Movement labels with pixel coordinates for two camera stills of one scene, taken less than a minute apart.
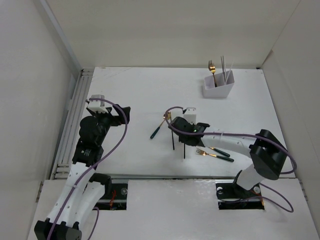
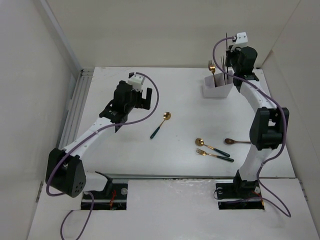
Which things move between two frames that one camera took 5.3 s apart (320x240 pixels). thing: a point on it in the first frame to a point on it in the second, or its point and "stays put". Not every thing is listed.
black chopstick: x=172 y=140 to x=227 y=57
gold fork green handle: x=212 y=68 stays put
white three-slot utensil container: x=222 y=90 stays put
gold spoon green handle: x=220 y=151 stays put
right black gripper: x=181 y=139 to x=229 y=54
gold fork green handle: x=199 y=152 stays put
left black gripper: x=116 y=120 to x=142 y=103
